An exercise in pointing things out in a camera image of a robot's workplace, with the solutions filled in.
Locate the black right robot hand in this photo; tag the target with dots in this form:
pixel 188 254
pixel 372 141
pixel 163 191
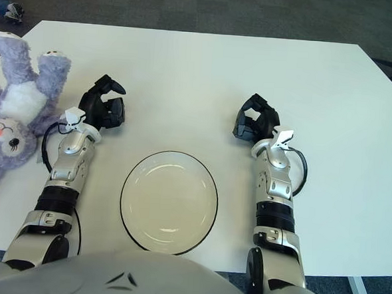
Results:
pixel 262 121

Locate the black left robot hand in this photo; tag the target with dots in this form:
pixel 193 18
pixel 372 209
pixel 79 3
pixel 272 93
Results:
pixel 93 105

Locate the purple plush bunny doll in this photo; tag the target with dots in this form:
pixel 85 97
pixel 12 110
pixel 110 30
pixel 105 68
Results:
pixel 16 99

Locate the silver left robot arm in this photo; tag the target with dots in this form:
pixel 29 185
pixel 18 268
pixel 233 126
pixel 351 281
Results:
pixel 65 165

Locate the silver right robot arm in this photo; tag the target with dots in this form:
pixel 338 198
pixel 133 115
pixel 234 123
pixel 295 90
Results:
pixel 277 185

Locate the white plate with black rim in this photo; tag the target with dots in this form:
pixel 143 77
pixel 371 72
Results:
pixel 169 202

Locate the grey white sneaker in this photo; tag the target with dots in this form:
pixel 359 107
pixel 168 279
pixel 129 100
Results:
pixel 14 12

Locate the silver robot torso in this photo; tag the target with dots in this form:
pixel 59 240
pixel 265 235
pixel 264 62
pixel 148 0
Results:
pixel 161 278

